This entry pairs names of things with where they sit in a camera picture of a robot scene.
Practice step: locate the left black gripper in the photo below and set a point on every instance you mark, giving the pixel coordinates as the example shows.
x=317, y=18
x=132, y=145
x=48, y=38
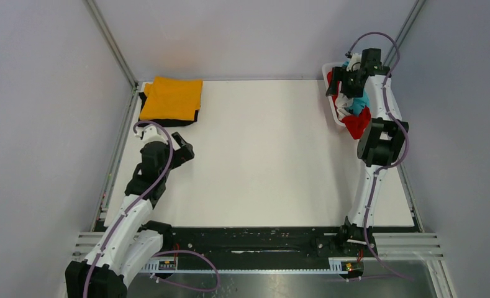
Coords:
x=182, y=154

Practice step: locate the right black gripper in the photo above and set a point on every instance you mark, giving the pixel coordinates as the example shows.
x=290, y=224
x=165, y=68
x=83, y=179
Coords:
x=341, y=74

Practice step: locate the teal t shirt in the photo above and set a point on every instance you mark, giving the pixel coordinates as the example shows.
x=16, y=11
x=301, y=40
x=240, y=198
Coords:
x=352, y=96

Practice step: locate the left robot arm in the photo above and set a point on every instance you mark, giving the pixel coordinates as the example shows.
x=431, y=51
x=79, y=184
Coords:
x=109, y=268

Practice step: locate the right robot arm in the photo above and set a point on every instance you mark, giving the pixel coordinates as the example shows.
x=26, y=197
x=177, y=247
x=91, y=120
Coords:
x=378, y=149

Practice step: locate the white t shirt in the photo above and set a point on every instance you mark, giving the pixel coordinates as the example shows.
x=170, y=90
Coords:
x=343, y=105

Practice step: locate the black folded t shirt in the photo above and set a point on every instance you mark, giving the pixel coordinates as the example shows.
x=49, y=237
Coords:
x=168, y=122

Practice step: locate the white plastic basket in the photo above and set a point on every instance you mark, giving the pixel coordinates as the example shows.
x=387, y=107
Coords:
x=373, y=88

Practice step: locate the orange folded t shirt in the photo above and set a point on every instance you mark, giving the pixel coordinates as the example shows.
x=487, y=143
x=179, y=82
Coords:
x=171, y=99

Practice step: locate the red t shirt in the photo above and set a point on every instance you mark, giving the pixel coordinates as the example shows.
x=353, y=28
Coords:
x=355, y=125

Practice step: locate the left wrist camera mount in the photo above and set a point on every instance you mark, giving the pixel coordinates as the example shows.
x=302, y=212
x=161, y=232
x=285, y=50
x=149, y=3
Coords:
x=150, y=134

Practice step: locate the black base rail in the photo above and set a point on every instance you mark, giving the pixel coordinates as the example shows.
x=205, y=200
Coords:
x=263, y=248

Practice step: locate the right aluminium frame post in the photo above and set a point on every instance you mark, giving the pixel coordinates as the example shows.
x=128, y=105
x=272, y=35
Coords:
x=404, y=30

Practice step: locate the aluminium frame post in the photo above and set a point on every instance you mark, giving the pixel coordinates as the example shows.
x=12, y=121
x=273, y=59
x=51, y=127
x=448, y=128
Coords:
x=404, y=30
x=105, y=31

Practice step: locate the left aluminium frame post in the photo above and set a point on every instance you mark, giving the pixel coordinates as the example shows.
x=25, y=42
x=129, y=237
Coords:
x=105, y=31

